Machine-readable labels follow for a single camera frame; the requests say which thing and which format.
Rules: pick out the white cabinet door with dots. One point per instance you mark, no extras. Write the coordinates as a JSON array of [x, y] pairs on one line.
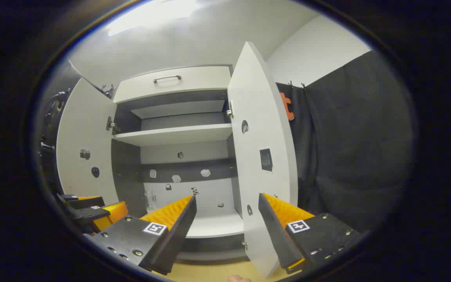
[[80, 129], [264, 129]]

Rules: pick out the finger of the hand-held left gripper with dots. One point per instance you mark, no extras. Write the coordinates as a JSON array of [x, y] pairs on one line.
[[86, 203], [110, 215]]

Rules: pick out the black backdrop cloth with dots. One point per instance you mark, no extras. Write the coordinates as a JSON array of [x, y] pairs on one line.
[[358, 141]]

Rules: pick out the white grey cabinet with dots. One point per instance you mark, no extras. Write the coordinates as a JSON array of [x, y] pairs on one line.
[[127, 172]]

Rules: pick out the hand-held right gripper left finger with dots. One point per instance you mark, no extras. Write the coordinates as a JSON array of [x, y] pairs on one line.
[[178, 231]]

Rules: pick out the white cabinet shelf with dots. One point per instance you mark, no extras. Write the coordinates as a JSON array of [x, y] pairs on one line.
[[217, 225], [174, 135]]

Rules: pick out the white cabinet drawer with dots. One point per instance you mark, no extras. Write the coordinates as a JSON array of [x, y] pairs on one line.
[[202, 80]]

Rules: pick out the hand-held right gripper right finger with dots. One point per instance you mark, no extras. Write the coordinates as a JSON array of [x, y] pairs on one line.
[[274, 231]]

